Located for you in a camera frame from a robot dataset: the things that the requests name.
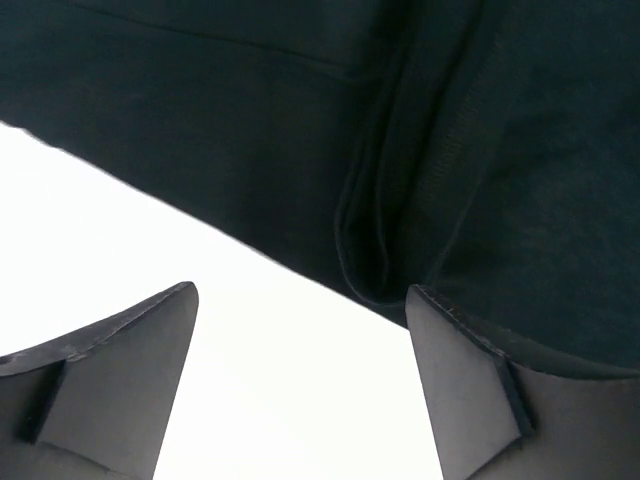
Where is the black t shirt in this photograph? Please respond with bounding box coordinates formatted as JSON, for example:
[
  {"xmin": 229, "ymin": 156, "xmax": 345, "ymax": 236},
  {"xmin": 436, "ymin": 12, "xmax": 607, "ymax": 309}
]
[{"xmin": 1, "ymin": 1, "xmax": 639, "ymax": 369}]

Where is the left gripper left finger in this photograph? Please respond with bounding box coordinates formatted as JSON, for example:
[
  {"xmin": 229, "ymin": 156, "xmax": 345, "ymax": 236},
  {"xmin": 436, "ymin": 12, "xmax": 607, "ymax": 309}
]
[{"xmin": 1, "ymin": 282, "xmax": 199, "ymax": 480}]

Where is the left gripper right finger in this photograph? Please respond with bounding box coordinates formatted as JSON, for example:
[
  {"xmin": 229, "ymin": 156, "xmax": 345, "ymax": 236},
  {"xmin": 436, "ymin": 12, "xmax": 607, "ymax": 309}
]
[{"xmin": 406, "ymin": 286, "xmax": 639, "ymax": 479}]

